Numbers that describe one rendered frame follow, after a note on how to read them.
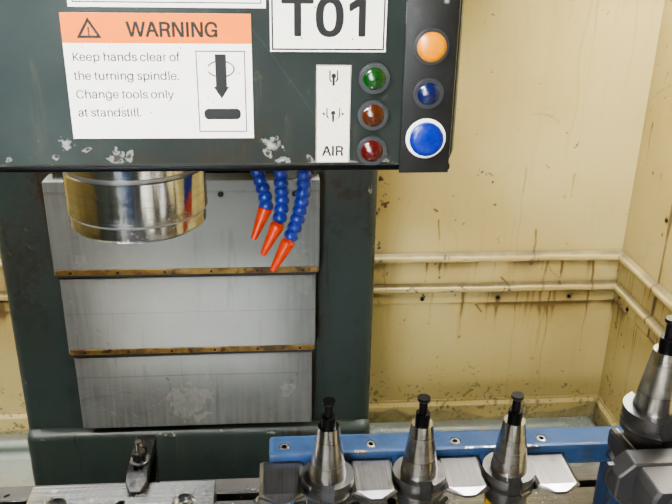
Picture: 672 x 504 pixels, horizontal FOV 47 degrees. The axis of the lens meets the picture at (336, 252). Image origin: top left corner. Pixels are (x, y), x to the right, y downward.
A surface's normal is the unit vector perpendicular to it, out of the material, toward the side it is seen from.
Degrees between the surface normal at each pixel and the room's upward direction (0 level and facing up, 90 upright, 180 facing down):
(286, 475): 0
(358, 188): 90
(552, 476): 0
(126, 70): 90
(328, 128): 90
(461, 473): 0
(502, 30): 90
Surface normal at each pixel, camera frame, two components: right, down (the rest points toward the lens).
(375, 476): 0.01, -0.92
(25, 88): 0.07, 0.39
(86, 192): -0.48, 0.33
